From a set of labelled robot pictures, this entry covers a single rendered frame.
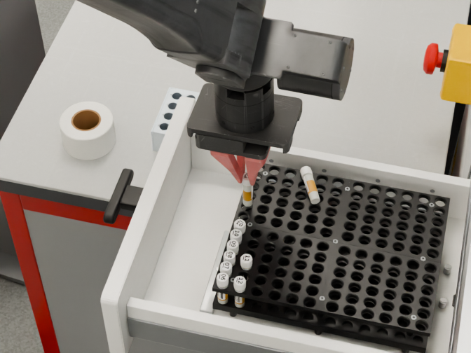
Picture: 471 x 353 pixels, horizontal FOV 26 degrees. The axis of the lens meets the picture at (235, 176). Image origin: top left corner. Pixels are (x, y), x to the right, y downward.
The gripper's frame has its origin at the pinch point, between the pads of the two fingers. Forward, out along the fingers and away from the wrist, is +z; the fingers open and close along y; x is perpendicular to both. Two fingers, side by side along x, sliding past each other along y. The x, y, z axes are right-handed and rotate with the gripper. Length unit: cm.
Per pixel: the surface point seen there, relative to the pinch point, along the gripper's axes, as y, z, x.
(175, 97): -16.9, 15.8, 24.3
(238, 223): -0.2, 4.4, -3.2
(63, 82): -33.9, 17.9, 25.5
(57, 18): -85, 91, 117
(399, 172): 14.8, 6.7, 9.9
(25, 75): -58, 48, 54
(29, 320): -56, 93, 30
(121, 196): -13.4, 4.0, -2.9
